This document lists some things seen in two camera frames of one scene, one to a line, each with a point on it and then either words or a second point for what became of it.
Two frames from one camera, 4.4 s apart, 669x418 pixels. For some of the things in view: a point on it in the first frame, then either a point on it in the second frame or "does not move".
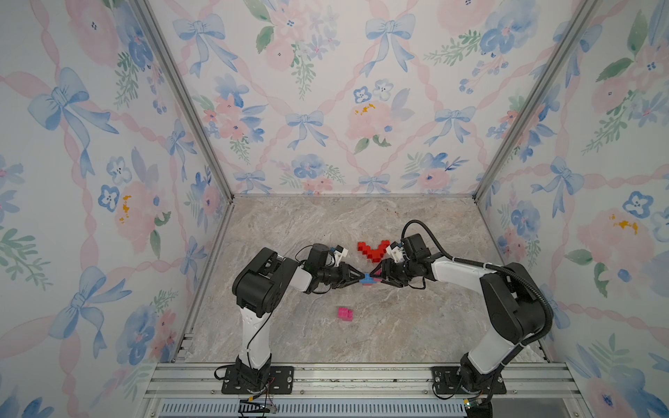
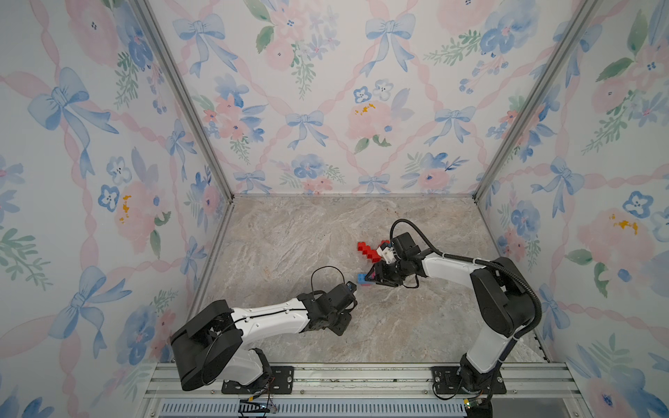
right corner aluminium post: [584, 10] does not move
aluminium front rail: [194, 390] does not move
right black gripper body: [397, 273] does not move
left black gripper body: [332, 277] -> [339, 322]
